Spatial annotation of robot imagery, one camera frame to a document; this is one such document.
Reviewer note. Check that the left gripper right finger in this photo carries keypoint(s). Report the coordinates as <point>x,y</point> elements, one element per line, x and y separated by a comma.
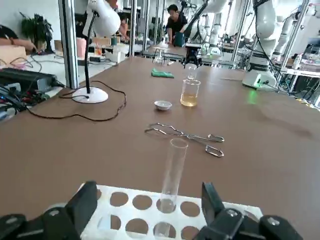
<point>212,207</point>

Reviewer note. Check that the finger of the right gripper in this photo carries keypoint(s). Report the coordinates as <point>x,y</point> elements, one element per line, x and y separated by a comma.
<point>186,62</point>
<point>199,62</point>

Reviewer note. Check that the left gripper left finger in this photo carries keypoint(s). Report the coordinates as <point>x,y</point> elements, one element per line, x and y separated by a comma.
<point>80,207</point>

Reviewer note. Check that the small glass beaker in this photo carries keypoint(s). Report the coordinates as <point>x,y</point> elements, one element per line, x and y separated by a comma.
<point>191,72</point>

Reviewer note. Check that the clear glass test tube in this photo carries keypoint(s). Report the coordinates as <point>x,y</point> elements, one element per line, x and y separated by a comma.
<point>175,170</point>

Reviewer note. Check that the dark teal bucket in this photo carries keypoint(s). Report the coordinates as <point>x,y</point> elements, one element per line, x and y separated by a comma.
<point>179,39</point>

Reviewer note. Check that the green folded cloth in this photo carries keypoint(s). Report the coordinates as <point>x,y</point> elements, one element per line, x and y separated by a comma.
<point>162,73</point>

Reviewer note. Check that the clear glass alcohol burner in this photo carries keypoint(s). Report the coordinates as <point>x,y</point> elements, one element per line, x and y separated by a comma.
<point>158,60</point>

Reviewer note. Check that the person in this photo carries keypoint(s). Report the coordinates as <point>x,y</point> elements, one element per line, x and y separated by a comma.
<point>15,42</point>
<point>176,22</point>

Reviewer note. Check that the glass beaker yellow liquid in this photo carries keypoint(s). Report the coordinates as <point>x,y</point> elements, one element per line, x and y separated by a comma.
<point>190,97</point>

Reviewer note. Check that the small white ceramic dish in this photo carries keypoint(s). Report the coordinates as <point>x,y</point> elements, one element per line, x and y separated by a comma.
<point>163,105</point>

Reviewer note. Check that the white test tube rack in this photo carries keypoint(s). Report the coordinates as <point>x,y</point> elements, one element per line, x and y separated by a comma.
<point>150,213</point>

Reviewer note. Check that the metal crucible tongs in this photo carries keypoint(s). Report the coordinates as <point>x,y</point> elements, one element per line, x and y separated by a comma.
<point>190,136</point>

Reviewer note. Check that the white desk lamp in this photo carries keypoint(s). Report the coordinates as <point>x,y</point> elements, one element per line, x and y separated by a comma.
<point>105,17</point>

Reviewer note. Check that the black power supply unit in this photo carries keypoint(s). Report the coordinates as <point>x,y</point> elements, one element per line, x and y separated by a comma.
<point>25,77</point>

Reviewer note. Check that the green potted plant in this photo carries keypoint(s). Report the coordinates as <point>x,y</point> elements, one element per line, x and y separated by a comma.
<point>37,27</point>

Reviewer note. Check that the aluminium frame post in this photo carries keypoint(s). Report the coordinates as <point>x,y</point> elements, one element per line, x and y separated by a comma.
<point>70,50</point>

